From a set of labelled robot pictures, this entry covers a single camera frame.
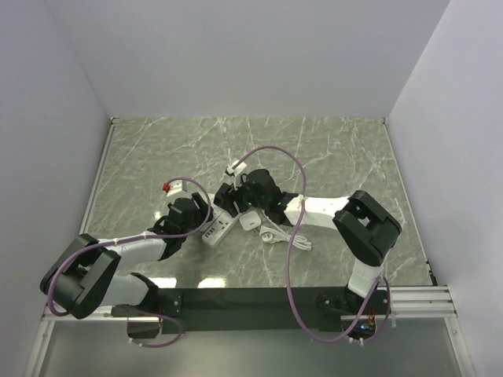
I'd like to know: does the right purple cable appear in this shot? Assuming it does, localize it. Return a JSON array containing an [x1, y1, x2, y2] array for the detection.
[[235, 145, 394, 346]]

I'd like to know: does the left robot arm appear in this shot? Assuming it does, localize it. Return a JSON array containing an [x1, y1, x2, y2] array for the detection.
[[40, 192, 212, 319]]

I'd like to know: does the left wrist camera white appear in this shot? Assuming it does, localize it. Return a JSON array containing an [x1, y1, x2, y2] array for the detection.
[[163, 180, 189, 200]]

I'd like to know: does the black base bar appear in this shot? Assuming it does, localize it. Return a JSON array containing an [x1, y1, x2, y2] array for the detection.
[[110, 271, 378, 339]]

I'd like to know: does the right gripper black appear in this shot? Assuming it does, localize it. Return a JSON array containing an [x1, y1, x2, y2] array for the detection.
[[221, 174, 269, 218]]

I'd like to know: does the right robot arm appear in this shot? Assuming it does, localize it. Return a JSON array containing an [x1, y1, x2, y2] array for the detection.
[[214, 169, 402, 313]]

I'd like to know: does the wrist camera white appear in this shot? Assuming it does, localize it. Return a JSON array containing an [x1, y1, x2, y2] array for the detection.
[[225, 159, 248, 190], [163, 180, 189, 200]]

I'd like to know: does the black socket adapter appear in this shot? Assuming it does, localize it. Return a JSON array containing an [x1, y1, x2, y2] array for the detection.
[[215, 184, 237, 211]]

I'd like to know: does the white power strip cord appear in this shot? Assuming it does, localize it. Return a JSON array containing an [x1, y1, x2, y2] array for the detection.
[[259, 223, 314, 251]]

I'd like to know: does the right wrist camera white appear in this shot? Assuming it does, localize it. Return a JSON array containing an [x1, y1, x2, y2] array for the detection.
[[225, 159, 248, 190]]

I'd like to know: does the white power strip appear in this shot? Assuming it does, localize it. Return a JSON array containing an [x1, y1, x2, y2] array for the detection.
[[201, 207, 240, 248]]

